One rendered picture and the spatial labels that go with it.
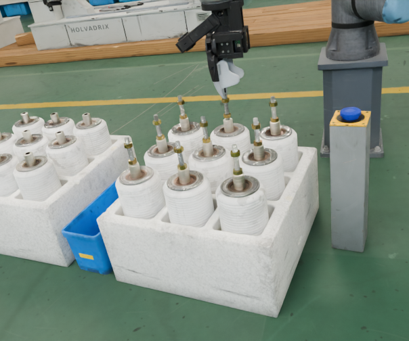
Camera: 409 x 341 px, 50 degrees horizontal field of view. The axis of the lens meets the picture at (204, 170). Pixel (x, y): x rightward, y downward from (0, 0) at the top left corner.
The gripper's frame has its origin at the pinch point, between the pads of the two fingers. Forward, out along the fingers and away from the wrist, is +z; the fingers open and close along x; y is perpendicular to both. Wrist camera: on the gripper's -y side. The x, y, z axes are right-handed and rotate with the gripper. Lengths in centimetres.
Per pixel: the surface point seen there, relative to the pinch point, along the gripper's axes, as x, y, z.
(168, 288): -30.7, -8.0, 33.4
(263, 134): -2.8, 9.8, 9.6
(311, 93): 89, 10, 35
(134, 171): -23.3, -13.5, 8.2
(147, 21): 180, -105, 15
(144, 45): 172, -106, 28
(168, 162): -14.4, -9.8, 11.0
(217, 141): -4.5, -1.2, 10.7
